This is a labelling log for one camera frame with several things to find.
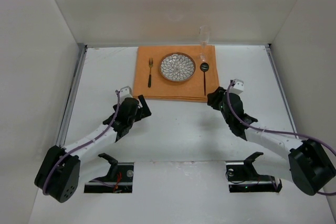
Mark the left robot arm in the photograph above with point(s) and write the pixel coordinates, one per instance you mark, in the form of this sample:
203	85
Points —
86	160

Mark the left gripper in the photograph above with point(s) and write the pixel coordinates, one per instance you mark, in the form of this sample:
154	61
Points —
142	108

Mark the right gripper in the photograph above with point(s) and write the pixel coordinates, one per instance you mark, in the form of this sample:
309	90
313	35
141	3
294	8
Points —
217	98

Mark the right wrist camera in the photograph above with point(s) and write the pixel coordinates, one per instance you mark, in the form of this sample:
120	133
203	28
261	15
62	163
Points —
237	86

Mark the aluminium rail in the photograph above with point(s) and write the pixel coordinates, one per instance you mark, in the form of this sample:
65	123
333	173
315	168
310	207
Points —
292	128
66	116

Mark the left aluminium rail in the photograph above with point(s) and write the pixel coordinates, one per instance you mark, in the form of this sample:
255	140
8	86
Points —
66	116

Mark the clear wine glass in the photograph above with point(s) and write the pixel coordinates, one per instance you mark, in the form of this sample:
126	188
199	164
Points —
204	36

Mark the orange cloth placemat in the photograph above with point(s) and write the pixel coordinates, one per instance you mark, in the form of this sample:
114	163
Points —
189	90

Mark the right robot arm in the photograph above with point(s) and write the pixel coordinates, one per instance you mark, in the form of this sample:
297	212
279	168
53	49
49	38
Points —
308	165

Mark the patterned ceramic plate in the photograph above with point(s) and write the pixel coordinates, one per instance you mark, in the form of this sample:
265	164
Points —
177	67

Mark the right aluminium rail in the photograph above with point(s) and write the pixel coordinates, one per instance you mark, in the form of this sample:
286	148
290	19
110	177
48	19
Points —
292	128

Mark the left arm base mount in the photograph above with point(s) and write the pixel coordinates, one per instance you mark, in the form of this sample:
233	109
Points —
114	177

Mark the black spoon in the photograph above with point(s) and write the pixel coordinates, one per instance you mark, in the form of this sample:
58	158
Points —
204	67

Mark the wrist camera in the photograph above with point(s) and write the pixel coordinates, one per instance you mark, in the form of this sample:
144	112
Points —
125	91
237	86

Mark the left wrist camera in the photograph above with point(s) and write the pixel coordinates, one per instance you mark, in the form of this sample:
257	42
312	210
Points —
125	91

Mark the gold fork with dark handle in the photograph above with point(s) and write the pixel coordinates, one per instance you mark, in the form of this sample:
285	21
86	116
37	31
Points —
150	72

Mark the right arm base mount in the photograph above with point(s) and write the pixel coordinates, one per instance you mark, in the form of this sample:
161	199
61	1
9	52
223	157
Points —
243	178

